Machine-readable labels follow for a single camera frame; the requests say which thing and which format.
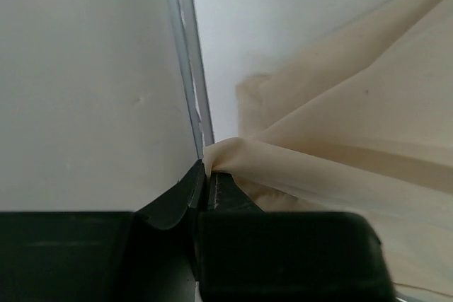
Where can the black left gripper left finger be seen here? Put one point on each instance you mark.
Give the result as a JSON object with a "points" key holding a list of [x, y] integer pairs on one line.
{"points": [[103, 255]]}

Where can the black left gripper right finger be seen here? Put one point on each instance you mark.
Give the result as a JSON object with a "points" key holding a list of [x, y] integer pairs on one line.
{"points": [[247, 254]]}

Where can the beige trousers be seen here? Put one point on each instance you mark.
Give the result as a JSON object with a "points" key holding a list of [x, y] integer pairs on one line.
{"points": [[360, 121]]}

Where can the aluminium left side rail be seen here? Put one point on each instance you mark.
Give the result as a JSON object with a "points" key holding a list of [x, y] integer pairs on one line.
{"points": [[186, 35]]}

